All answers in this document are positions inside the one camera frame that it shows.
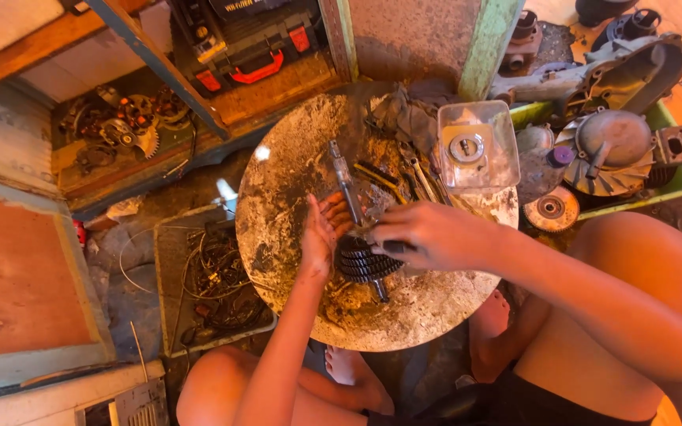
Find grey square cylinder block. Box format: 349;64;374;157
651;125;682;167

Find person's left leg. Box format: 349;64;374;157
176;344;396;426

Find steel gear shaft with gears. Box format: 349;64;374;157
327;140;406;304

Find yellow handled brush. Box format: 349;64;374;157
353;160;408;206

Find white wooden frame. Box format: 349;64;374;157
0;360;169;426

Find rusty metal engine part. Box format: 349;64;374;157
500;9;544;73

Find tray of tangled cables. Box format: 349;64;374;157
153;204;278;359

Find black round engine part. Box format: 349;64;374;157
574;0;663;43

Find round metal bearing ring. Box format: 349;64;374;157
449;133;485;165

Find grey round metal cover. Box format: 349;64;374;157
515;123;568;206

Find purple plastic cap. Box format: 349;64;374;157
547;146;576;168

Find grey dirty rag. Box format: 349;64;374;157
368;82;461;156

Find clear plastic container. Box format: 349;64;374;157
437;100;521;194

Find person's black shorts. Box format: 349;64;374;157
367;366;657;426

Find grey engine crankcase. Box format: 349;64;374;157
488;32;682;120

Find person's right leg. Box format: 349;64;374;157
469;211;682;422

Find person's left hand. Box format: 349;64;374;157
300;191;357;279

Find heap of rusty gears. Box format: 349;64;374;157
58;84;195;174

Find thin white wire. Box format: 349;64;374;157
118;226;159;294

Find round toothed clutch disc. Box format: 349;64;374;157
523;186;580;233

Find person's leg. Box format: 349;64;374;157
469;211;682;422
176;344;396;426

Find dark metal hand tool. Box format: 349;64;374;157
427;155;455;208

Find orange wooden panel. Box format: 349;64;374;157
0;188;118;381

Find grey finned engine fan cover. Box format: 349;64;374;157
555;109;657;198

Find silver wrench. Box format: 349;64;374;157
399;142;440;204

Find black tool case red handle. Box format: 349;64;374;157
168;0;325;99

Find person's right hand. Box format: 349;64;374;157
367;200;497;273

